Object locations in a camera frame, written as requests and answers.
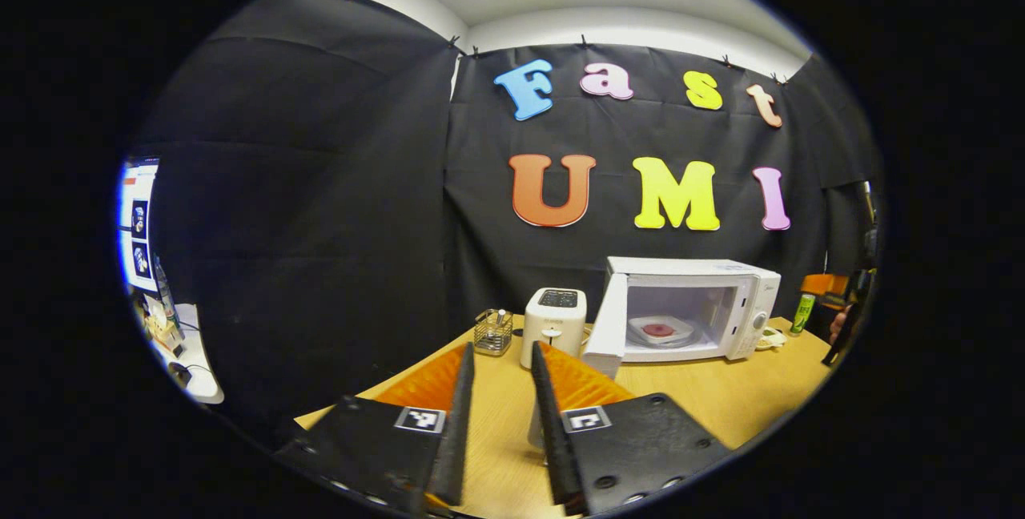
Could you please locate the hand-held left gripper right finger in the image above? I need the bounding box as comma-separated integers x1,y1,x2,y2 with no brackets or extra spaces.
530,340,734,516

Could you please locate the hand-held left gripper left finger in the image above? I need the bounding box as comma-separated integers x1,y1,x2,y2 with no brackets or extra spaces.
276,343,476,516

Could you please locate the white square plate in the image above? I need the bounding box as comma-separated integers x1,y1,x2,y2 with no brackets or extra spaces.
627,315,695,346

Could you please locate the white microwave oven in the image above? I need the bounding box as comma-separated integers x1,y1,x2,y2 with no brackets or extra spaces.
581,256,782,380

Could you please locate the green drink bottle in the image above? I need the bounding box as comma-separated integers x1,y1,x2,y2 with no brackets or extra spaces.
790,293,816,336

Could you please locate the white toaster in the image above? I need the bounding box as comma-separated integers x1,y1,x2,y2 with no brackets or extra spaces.
521,288,588,369

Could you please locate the black backdrop cloth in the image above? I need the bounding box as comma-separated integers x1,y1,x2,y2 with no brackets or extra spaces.
132,0,882,448

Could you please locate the white side desk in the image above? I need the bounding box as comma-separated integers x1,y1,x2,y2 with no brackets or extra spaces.
128,295,225,405

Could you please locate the row of small cloth clips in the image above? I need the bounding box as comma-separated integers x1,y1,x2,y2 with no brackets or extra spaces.
348,0,790,87

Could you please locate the computer monitor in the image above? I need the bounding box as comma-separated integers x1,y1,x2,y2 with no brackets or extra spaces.
119,159,161,296

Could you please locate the wire utensil holder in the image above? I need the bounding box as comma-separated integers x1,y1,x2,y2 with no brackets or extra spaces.
473,308,514,356

